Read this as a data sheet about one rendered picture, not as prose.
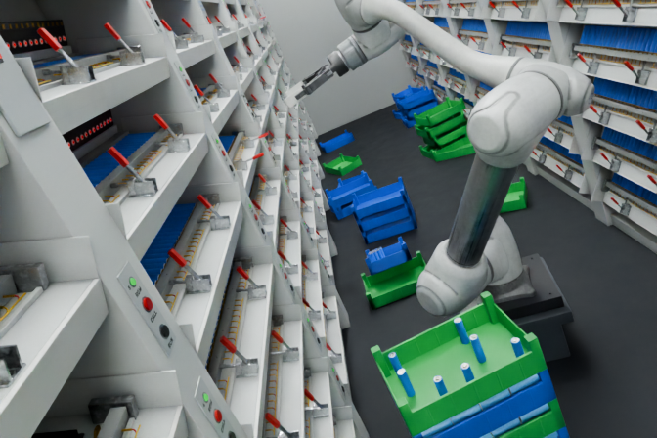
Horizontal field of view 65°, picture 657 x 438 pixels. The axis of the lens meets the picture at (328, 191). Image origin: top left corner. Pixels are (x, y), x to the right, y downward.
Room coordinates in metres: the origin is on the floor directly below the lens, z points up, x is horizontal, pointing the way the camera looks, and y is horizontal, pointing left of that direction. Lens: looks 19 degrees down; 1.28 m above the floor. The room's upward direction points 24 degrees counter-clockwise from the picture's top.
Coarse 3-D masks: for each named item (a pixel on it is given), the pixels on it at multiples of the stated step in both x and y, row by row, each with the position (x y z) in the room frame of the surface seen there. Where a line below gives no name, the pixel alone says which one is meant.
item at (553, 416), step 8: (552, 400) 0.80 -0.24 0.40; (552, 408) 0.80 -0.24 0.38; (544, 416) 0.79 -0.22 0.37; (552, 416) 0.80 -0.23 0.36; (560, 416) 0.80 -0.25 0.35; (528, 424) 0.79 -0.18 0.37; (536, 424) 0.79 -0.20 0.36; (544, 424) 0.80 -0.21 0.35; (552, 424) 0.80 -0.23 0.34; (560, 424) 0.80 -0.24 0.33; (512, 432) 0.79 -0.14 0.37; (520, 432) 0.79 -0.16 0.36; (528, 432) 0.79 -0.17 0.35; (536, 432) 0.79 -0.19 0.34; (544, 432) 0.79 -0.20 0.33; (552, 432) 0.80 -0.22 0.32
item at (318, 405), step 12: (312, 360) 1.23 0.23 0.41; (324, 360) 1.23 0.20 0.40; (312, 372) 1.23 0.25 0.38; (324, 372) 1.23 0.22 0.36; (312, 384) 1.19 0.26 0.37; (324, 384) 1.18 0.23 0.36; (312, 396) 1.07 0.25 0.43; (324, 396) 1.13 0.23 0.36; (312, 408) 1.08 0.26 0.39; (324, 408) 1.08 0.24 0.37; (312, 420) 1.05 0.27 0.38; (324, 420) 1.05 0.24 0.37; (312, 432) 1.01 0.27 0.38; (324, 432) 1.01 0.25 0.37
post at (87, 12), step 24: (48, 0) 1.25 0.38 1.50; (72, 0) 1.24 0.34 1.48; (96, 0) 1.24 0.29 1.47; (120, 0) 1.23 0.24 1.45; (72, 24) 1.24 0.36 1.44; (96, 24) 1.24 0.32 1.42; (120, 24) 1.24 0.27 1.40; (144, 24) 1.23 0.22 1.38; (72, 48) 1.25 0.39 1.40; (168, 48) 1.28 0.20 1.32; (144, 96) 1.24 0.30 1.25; (168, 96) 1.23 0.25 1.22; (120, 120) 1.24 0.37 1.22; (216, 168) 1.23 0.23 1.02; (240, 192) 1.26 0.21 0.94; (240, 240) 1.24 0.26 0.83; (288, 288) 1.26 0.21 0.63; (312, 336) 1.25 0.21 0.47; (336, 384) 1.25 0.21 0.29; (360, 432) 1.24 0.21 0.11
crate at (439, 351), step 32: (448, 320) 0.99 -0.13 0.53; (480, 320) 0.99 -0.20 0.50; (384, 352) 0.98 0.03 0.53; (416, 352) 0.98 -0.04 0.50; (448, 352) 0.95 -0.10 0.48; (512, 352) 0.87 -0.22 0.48; (416, 384) 0.90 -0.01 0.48; (448, 384) 0.86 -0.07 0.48; (480, 384) 0.79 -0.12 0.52; (512, 384) 0.79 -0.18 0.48; (416, 416) 0.78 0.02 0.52; (448, 416) 0.78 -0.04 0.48
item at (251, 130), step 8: (224, 128) 1.93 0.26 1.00; (232, 128) 1.93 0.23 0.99; (240, 128) 1.93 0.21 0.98; (248, 128) 1.93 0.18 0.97; (256, 128) 1.93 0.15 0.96; (248, 136) 1.93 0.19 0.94; (256, 136) 1.92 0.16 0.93; (256, 144) 1.80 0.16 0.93; (248, 152) 1.70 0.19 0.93; (256, 152) 1.75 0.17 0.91; (256, 160) 1.71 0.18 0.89; (248, 168) 1.51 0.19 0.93; (240, 176) 1.32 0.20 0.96; (248, 176) 1.45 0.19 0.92; (248, 184) 1.42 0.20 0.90; (248, 192) 1.40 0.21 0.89
